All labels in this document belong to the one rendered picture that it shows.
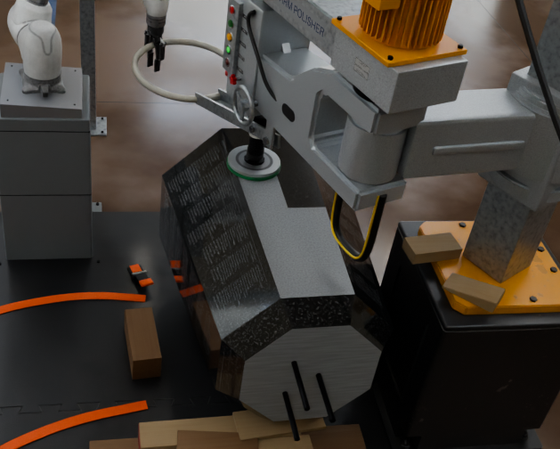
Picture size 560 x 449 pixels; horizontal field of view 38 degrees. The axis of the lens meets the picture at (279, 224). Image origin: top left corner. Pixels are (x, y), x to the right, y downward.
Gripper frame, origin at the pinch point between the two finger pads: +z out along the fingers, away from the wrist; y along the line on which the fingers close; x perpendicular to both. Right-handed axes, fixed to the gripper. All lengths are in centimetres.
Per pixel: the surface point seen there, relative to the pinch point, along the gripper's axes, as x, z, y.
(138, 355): -77, 64, 94
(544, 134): 9, -71, 181
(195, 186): -33, 10, 71
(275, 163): -12, -8, 93
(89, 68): 17, 51, -76
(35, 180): -69, 35, 6
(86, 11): 17, 17, -79
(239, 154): -19, -7, 80
